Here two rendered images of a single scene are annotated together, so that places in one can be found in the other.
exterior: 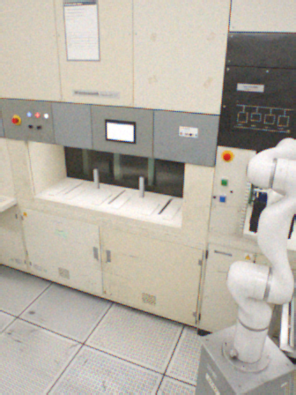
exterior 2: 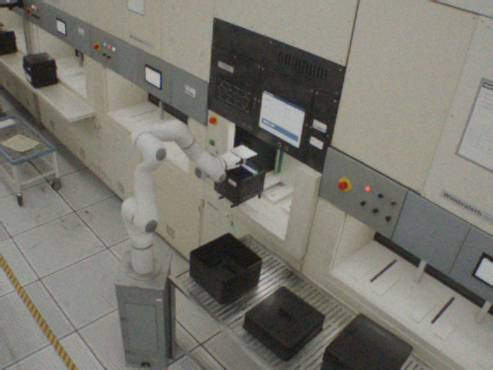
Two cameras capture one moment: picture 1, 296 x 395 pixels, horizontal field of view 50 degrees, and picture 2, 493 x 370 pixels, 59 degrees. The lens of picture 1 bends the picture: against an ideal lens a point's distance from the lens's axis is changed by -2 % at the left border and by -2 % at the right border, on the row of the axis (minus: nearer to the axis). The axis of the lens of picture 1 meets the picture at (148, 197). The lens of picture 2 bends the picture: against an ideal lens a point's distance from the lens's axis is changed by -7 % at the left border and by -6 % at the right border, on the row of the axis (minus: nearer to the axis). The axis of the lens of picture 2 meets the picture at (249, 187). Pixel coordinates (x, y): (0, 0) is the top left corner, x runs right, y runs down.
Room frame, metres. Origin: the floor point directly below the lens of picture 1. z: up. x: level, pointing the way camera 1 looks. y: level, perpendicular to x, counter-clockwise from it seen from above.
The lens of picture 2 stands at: (-0.61, -1.53, 2.58)
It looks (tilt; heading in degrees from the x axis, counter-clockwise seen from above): 34 degrees down; 20
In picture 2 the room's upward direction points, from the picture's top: 7 degrees clockwise
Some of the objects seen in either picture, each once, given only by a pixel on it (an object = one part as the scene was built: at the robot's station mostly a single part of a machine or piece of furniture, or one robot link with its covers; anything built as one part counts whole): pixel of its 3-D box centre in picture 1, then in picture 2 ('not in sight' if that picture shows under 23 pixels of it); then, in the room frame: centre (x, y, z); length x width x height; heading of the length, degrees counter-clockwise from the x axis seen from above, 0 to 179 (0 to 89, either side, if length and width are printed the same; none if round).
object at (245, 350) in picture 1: (249, 336); (142, 255); (0.89, -0.41, 0.85); 0.19 x 0.19 x 0.18
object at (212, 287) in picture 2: not in sight; (224, 267); (1.04, -0.83, 0.85); 0.28 x 0.28 x 0.17; 67
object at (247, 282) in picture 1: (249, 293); (137, 221); (0.90, -0.38, 1.07); 0.19 x 0.12 x 0.24; 66
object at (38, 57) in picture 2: not in sight; (40, 70); (2.44, 1.92, 0.93); 0.30 x 0.28 x 0.26; 65
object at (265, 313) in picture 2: not in sight; (284, 319); (0.88, -1.23, 0.83); 0.29 x 0.29 x 0.13; 70
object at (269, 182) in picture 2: not in sight; (273, 188); (1.80, -0.79, 0.89); 0.22 x 0.21 x 0.04; 158
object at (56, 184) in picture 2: not in sight; (20, 155); (1.95, 1.82, 0.24); 0.97 x 0.52 x 0.48; 70
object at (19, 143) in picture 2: not in sight; (20, 143); (1.86, 1.66, 0.47); 0.31 x 0.23 x 0.02; 89
